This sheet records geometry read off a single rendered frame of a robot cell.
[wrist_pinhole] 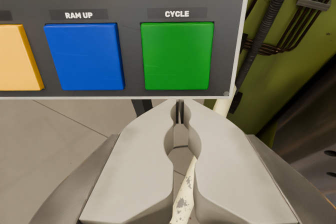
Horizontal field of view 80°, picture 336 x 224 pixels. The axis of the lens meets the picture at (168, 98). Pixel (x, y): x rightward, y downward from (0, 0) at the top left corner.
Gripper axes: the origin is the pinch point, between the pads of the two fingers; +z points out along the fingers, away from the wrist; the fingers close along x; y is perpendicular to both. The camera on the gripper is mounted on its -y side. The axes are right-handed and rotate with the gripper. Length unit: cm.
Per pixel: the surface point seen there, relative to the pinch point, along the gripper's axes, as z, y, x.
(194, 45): 10.3, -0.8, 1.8
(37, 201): 54, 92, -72
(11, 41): 10.3, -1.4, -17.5
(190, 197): 19.6, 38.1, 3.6
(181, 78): 10.3, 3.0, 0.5
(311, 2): 30.9, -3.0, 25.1
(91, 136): 85, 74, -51
